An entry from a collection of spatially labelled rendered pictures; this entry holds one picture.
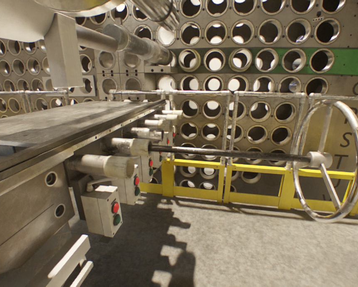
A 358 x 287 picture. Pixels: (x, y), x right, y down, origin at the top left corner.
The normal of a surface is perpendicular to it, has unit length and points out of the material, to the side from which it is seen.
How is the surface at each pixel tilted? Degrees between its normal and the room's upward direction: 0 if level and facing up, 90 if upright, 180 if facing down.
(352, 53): 90
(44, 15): 121
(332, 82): 90
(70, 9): 90
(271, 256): 0
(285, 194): 90
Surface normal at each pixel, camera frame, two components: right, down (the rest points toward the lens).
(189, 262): 0.00, -0.95
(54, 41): -0.19, 0.32
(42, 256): 0.98, 0.07
